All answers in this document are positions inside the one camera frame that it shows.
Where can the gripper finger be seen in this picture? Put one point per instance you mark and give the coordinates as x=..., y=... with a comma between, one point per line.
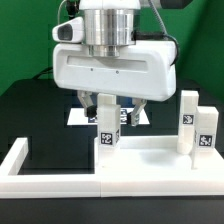
x=90, y=109
x=134, y=115

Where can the white U-shaped fence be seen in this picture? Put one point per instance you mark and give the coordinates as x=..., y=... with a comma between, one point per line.
x=207, y=180

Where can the tag marker plate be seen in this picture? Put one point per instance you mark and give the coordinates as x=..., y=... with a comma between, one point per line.
x=76, y=117

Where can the white desk top tray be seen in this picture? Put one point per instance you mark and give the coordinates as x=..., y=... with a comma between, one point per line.
x=141, y=155

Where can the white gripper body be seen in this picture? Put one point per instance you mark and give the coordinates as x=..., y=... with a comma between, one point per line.
x=145, y=70

